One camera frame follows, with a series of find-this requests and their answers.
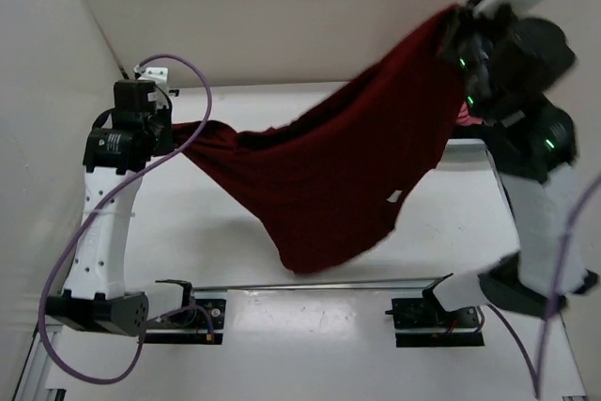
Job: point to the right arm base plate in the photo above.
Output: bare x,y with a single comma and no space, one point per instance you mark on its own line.
418,325

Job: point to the aluminium table edge rail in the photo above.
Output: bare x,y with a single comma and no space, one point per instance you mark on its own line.
386,284

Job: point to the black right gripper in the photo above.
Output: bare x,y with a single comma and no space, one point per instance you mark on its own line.
464,18

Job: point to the dark red t-shirt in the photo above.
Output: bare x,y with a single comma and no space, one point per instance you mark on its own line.
330,185

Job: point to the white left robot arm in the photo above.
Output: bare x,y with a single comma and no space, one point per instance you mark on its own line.
121,143

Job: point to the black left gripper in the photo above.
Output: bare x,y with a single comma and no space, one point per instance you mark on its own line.
164,112

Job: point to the aluminium side frame rail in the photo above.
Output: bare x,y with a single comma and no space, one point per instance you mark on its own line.
32,383

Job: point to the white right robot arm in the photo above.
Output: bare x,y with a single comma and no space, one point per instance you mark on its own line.
534,154

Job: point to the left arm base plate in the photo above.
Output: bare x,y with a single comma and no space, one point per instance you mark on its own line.
192,327

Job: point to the pink t-shirt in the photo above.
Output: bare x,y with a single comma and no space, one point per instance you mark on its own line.
465,119

